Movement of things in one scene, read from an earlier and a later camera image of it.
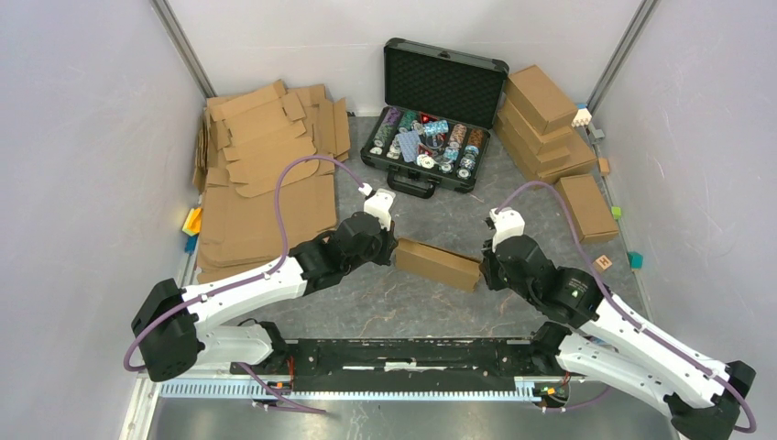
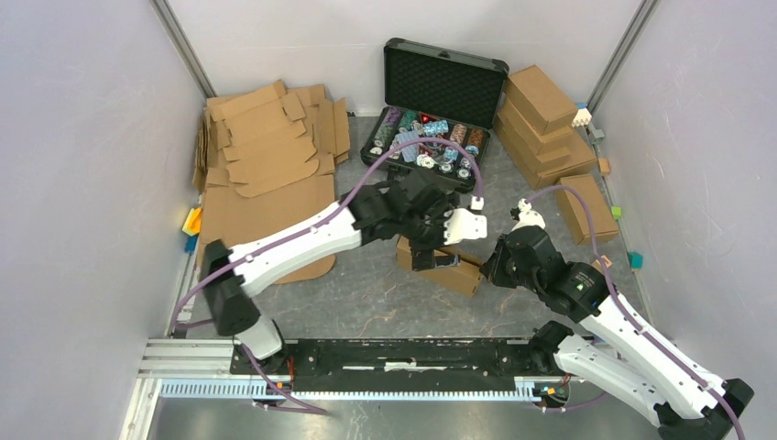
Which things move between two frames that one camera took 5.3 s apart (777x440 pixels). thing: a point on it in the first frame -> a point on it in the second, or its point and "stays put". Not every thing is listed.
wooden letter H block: [602, 263] stays put
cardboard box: [424, 261] stays put
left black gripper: [389, 245] -> [423, 256]
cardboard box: [538, 99] stays put
